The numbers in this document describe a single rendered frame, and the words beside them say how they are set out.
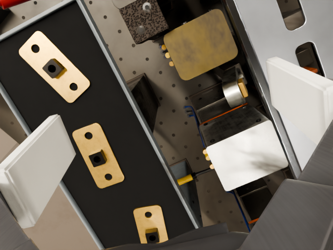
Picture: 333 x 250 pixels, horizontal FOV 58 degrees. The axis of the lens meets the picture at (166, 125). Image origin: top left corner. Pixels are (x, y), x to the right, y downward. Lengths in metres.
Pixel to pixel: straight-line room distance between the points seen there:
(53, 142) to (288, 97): 0.13
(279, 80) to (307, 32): 0.40
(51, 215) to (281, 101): 1.81
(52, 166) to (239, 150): 0.32
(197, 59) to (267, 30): 0.15
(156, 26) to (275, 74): 0.27
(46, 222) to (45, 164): 1.80
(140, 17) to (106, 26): 0.42
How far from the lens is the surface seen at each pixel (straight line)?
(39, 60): 0.39
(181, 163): 0.87
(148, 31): 0.42
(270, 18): 0.54
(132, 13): 0.42
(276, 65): 0.17
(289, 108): 0.17
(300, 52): 0.71
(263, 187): 0.81
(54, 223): 1.95
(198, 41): 0.44
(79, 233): 1.94
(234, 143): 0.44
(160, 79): 0.83
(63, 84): 0.38
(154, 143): 0.37
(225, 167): 0.45
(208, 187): 0.93
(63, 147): 0.19
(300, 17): 0.57
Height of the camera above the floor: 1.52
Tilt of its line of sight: 74 degrees down
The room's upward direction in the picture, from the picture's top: 177 degrees counter-clockwise
